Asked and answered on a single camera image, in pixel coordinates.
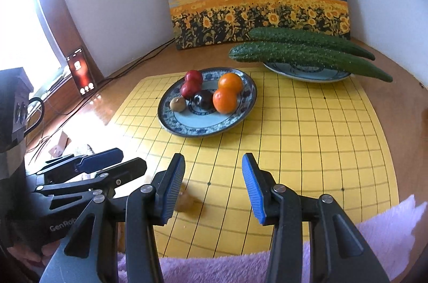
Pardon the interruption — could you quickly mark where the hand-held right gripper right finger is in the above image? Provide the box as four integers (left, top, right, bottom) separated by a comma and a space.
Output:
241, 152, 390, 283

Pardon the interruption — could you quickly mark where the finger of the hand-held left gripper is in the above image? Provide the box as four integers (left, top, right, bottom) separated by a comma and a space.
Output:
35, 148, 124, 177
33, 158, 148, 200

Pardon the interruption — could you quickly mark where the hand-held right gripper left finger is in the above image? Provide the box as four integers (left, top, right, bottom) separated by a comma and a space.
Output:
40, 152, 186, 283

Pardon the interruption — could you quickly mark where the large blue floral plate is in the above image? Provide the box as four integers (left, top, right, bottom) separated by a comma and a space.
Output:
157, 67, 258, 138

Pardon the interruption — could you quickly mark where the brown kiwi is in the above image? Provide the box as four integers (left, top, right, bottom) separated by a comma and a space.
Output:
169, 97, 187, 112

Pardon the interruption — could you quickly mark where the orange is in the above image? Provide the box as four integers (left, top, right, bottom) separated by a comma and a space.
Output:
218, 72, 243, 93
213, 87, 239, 114

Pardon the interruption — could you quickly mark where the dark purple plum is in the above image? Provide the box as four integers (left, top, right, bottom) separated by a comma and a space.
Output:
193, 91, 215, 110

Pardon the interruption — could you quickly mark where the red apple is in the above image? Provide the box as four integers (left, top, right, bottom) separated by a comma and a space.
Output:
181, 81, 201, 100
185, 70, 203, 86

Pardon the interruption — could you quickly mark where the person's left hand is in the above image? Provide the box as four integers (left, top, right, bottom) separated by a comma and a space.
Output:
7, 241, 59, 273

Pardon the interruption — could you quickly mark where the small cardboard box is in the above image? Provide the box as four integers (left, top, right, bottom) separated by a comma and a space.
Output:
50, 131, 72, 158

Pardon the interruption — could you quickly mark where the yellow grid game board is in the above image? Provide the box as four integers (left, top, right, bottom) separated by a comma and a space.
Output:
110, 67, 400, 258

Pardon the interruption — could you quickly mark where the smartphone with lit screen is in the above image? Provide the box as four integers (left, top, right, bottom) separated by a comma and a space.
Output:
66, 47, 97, 96

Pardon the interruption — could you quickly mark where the small blue white plate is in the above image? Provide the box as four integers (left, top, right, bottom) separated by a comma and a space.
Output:
262, 60, 351, 83

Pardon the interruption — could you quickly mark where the lavender fluffy towel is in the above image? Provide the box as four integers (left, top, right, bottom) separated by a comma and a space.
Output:
117, 194, 428, 283

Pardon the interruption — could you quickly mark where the green cucumber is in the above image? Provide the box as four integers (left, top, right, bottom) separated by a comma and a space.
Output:
248, 27, 376, 61
229, 41, 393, 83

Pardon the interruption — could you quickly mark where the bright window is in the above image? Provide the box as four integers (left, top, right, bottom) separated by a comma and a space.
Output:
0, 0, 71, 90

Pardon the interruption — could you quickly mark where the black cable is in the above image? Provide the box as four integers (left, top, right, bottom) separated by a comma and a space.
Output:
95, 39, 176, 85
100, 44, 176, 90

